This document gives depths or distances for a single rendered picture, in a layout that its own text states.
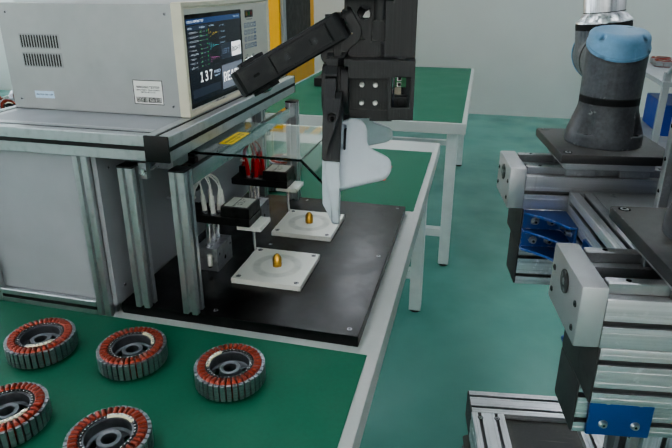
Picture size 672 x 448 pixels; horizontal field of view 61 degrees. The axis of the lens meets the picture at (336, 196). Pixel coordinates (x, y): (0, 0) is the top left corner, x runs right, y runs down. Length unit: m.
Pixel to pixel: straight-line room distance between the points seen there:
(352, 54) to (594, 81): 0.81
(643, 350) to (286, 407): 0.51
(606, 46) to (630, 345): 0.62
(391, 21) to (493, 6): 5.85
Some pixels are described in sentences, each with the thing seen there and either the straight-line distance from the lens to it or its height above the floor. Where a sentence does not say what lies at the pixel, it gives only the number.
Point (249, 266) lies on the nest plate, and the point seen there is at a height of 0.78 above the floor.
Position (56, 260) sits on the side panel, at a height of 0.85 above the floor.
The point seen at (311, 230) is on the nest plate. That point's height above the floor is 0.78.
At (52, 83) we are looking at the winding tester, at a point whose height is 1.17.
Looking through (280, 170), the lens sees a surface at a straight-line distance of 1.40.
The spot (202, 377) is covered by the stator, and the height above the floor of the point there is 0.79.
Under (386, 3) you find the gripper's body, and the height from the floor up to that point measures 1.34.
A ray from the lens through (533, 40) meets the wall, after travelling 6.40.
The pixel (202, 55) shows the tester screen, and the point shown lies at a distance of 1.15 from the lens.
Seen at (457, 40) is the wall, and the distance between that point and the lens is 6.38.
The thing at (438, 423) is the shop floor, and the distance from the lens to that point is 2.03.
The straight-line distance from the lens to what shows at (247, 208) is 1.17.
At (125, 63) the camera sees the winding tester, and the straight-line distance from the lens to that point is 1.15.
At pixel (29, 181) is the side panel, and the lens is 1.19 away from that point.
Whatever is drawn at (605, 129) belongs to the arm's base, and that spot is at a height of 1.08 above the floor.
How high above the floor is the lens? 1.35
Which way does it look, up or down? 21 degrees down
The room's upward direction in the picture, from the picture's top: straight up
